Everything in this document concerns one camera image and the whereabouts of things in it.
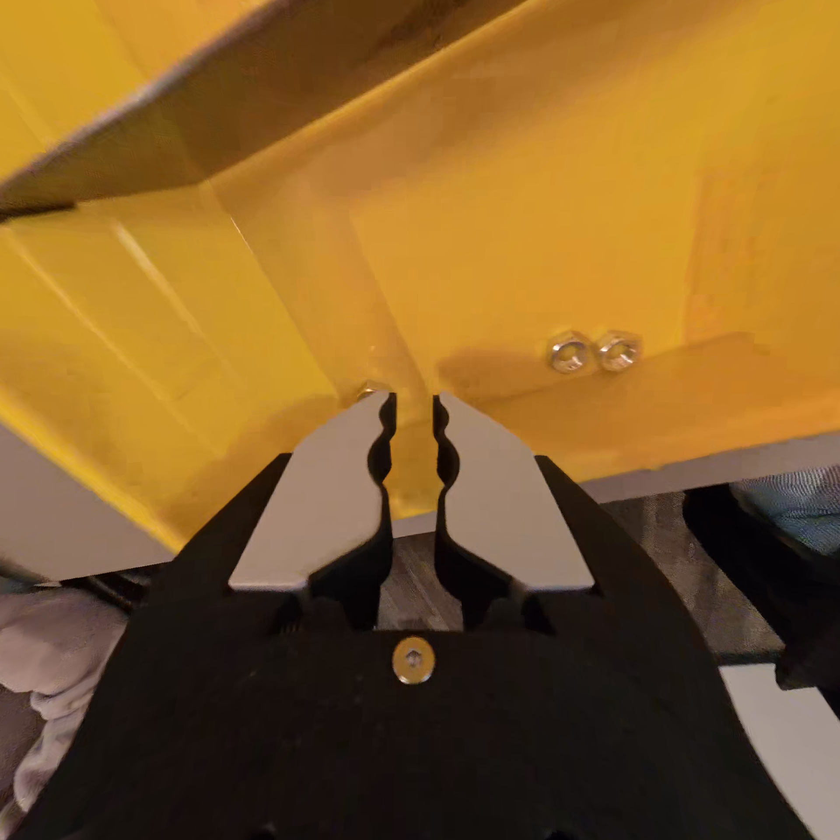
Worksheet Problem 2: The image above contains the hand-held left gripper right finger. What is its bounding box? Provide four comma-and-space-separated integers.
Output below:
433, 392, 597, 593

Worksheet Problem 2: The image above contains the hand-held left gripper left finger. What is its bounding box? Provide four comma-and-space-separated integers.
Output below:
228, 392, 399, 593

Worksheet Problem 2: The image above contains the yellow plastic bin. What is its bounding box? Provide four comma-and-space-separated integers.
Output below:
0, 0, 840, 555

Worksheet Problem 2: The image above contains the grey desk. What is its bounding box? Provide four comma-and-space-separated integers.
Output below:
0, 423, 840, 581

